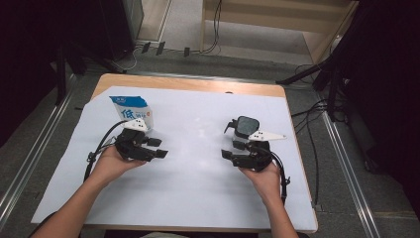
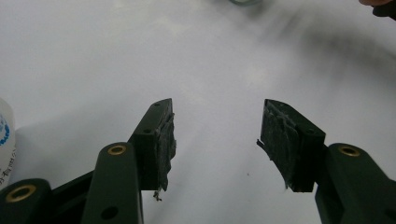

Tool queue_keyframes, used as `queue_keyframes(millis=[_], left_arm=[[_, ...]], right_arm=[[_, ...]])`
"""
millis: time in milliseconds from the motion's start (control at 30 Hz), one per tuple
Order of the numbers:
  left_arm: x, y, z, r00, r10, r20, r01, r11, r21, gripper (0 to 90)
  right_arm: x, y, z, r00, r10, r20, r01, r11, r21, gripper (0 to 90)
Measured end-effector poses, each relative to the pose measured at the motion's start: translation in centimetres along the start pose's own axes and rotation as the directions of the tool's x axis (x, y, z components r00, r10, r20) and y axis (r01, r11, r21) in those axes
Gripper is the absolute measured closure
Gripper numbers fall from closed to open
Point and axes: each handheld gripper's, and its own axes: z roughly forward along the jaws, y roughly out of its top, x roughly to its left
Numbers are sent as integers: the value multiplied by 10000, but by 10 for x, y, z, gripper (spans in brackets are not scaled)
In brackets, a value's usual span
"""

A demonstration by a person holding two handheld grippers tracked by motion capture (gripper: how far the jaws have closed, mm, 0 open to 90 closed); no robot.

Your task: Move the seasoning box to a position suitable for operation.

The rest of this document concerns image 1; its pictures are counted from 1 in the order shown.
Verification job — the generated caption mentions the metal floor rail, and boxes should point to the metal floor rail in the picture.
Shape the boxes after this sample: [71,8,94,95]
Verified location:
[320,108,382,238]
[0,73,78,229]

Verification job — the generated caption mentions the blue and white milk pouch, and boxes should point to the blue and white milk pouch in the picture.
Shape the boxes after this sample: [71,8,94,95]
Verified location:
[109,95,155,132]

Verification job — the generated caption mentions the white floor cable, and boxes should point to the white floor cable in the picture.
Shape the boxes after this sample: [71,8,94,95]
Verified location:
[110,44,144,72]

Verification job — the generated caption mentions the hand-held gripper cable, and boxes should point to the hand-held gripper cable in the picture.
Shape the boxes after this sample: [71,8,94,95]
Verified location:
[268,150,292,205]
[83,119,131,182]

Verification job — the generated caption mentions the black metal stand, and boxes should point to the black metal stand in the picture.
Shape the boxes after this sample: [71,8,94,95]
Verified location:
[274,49,352,124]
[52,39,87,107]

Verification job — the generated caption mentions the black floor cables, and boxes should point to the black floor cables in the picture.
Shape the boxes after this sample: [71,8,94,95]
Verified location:
[290,62,332,207]

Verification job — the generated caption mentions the right hand-held gripper cable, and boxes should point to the right hand-held gripper cable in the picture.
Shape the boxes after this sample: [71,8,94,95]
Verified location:
[268,150,292,205]

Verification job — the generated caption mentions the person's right hand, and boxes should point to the person's right hand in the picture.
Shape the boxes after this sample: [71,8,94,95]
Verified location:
[239,161,282,203]

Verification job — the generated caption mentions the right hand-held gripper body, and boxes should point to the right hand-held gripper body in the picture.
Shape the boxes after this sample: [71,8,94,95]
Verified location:
[232,130,287,173]

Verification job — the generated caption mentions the wooden table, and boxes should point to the wooden table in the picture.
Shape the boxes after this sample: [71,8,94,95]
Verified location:
[30,72,320,234]

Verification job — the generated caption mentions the light wooden shelf unit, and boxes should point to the light wooden shelf unit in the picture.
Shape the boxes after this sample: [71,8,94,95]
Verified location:
[199,0,360,65]

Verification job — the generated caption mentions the left hand-held gripper cable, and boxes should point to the left hand-held gripper cable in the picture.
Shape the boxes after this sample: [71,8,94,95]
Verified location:
[83,119,131,182]

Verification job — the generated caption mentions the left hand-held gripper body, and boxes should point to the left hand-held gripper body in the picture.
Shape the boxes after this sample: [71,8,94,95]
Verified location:
[114,118,157,163]

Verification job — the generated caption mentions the person's left hand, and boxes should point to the person's left hand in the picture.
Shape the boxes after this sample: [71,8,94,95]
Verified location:
[93,145,147,186]

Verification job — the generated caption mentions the black hanging cable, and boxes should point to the black hanging cable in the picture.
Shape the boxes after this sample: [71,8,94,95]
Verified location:
[199,0,223,55]

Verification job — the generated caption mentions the black curtain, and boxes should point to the black curtain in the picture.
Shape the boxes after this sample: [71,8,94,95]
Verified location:
[0,0,135,148]
[330,0,420,219]

